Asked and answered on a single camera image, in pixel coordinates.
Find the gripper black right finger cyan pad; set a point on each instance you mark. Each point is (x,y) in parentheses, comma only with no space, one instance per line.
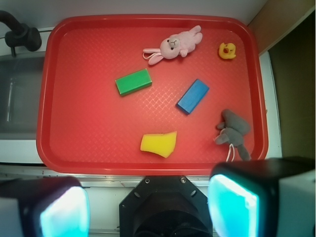
(275,197)

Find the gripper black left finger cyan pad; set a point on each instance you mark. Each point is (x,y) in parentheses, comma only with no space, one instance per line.
(44,207)

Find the yellow rubber duck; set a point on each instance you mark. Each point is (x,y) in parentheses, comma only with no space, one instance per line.
(227,51)

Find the grey plush animal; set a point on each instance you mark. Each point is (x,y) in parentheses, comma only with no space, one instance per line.
(232,129)

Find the red plastic tray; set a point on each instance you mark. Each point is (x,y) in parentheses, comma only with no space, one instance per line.
(85,126)

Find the yellow sponge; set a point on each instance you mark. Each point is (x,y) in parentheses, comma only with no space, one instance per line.
(162,144)

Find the blue wooden block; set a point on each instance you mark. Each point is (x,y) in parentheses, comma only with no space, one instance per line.
(192,97)

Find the grey plastic sink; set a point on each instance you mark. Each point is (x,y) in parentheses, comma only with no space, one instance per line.
(20,84)

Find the green wooden block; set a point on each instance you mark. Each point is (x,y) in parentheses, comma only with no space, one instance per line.
(133,82)

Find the dark grey faucet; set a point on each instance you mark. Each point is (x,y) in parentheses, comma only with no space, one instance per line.
(20,34)

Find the brown cardboard panel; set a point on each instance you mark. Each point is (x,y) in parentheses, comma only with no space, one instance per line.
(277,19)

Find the pink plush bunny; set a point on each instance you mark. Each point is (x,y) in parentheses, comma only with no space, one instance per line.
(180,44)

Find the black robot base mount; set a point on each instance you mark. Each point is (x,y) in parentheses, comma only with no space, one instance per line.
(165,206)

